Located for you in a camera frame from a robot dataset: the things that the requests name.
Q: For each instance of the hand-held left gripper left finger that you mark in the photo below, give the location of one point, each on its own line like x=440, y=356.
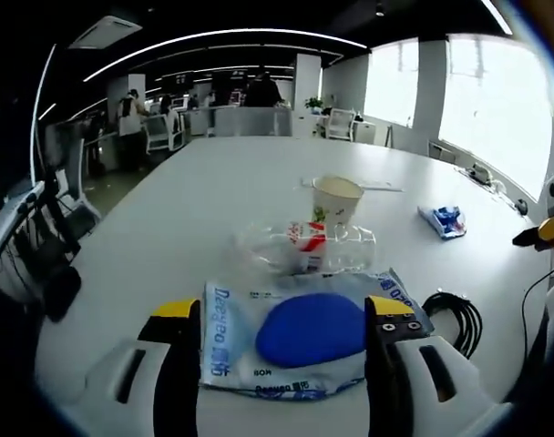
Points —
x=177, y=355

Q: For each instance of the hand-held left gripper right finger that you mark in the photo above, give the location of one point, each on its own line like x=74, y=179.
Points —
x=386, y=364

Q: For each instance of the blue wet wipes packet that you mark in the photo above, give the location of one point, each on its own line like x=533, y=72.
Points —
x=443, y=220

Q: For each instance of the blue pad packet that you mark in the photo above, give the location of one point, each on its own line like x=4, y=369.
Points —
x=304, y=337

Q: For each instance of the clear plastic water bottle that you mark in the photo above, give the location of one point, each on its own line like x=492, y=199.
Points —
x=304, y=246

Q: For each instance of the white paper cup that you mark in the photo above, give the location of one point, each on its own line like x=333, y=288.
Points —
x=334, y=205

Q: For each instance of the black computer mouse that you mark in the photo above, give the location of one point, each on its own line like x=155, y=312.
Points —
x=523, y=206

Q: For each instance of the large window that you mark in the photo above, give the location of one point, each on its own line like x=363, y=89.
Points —
x=495, y=118
x=391, y=86

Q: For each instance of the black chair backrest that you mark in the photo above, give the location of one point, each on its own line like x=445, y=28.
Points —
x=63, y=289

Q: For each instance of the white table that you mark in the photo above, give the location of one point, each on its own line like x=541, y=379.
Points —
x=213, y=191

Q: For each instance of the black white-framed chair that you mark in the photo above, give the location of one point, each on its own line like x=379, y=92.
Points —
x=13, y=227

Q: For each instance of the white mesh office chair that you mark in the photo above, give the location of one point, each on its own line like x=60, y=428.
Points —
x=161, y=129
x=341, y=123

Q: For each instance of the grey partition panel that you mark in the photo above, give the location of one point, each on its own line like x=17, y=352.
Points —
x=249, y=123

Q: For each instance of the potted green plant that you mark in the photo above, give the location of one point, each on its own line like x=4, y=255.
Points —
x=314, y=104

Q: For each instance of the ceiling air vent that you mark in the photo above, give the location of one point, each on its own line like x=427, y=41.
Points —
x=106, y=29

